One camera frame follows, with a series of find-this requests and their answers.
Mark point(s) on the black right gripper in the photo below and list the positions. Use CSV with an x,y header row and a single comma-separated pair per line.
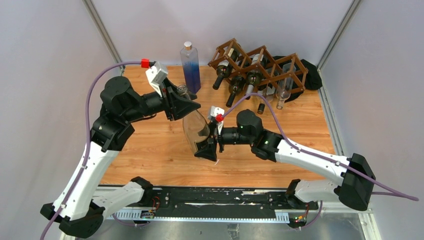
x,y
209,150

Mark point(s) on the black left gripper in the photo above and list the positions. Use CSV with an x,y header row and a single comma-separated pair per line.
x,y
173,103

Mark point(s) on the clear round glass bottle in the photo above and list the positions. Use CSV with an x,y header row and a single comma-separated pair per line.
x,y
196,130

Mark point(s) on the blue square glass bottle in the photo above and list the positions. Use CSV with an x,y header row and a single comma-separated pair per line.
x,y
190,65

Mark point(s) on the dark bottle white label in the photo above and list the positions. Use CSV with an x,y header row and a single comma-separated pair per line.
x,y
224,68

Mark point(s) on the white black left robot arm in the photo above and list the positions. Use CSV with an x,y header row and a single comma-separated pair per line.
x,y
77,211

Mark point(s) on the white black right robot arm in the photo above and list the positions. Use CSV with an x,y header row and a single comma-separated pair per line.
x,y
349,180

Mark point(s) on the dark bottle lower rack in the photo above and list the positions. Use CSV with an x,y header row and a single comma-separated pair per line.
x,y
236,86

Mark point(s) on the brown wooden wine rack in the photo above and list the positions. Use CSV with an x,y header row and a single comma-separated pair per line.
x,y
272,72

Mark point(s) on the dark bottle barcode label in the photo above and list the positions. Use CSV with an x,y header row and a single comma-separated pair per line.
x,y
255,75

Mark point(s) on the small clear bottle in rack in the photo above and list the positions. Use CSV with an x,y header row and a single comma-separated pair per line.
x,y
268,92

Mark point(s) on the clear glass bottle in rack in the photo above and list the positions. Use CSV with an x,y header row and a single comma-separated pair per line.
x,y
283,91

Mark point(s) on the black cloth behind rack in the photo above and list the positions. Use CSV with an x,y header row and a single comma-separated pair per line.
x,y
313,80

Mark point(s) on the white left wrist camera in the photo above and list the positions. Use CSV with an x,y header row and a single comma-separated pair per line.
x,y
156,74

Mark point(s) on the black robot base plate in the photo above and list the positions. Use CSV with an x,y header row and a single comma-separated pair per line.
x,y
218,204

